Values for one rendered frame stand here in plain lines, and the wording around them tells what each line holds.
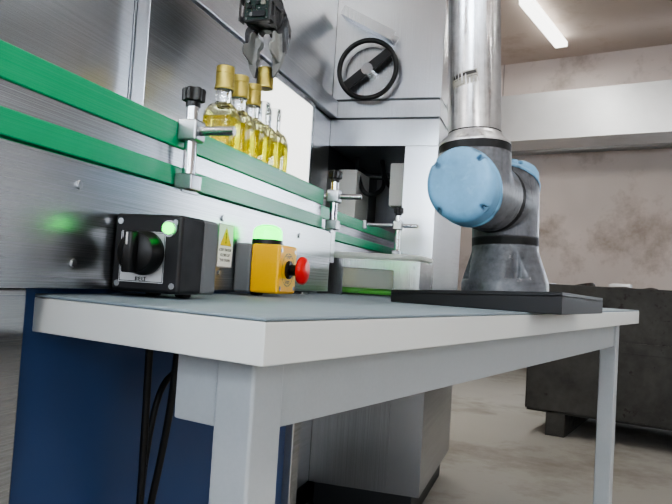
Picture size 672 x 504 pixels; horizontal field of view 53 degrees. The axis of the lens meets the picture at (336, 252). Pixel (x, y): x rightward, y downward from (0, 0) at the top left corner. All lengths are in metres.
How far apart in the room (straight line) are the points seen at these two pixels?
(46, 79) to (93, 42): 0.55
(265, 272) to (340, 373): 0.34
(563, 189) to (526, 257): 6.72
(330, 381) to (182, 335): 0.17
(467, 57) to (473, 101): 0.07
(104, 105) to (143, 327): 0.28
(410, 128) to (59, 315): 1.78
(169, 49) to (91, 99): 0.65
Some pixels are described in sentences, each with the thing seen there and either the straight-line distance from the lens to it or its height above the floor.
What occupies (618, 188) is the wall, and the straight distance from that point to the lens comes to 7.78.
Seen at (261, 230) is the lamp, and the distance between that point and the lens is 0.98.
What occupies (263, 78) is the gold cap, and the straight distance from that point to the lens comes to 1.46.
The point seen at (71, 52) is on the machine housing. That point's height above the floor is 1.11.
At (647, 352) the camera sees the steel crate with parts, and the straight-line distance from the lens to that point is 3.88.
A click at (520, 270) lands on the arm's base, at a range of 1.18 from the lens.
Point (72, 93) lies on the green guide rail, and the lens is 0.72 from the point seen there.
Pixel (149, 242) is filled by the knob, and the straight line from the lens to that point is 0.69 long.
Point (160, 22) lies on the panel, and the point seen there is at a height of 1.24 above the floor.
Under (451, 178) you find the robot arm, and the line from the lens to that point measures 1.07.
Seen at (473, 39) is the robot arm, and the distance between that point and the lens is 1.15.
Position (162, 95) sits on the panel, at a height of 1.11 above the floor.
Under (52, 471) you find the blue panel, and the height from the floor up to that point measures 0.58.
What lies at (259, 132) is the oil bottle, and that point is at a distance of 1.36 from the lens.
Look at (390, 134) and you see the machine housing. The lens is 2.30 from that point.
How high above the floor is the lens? 0.78
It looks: 2 degrees up
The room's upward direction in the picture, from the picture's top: 4 degrees clockwise
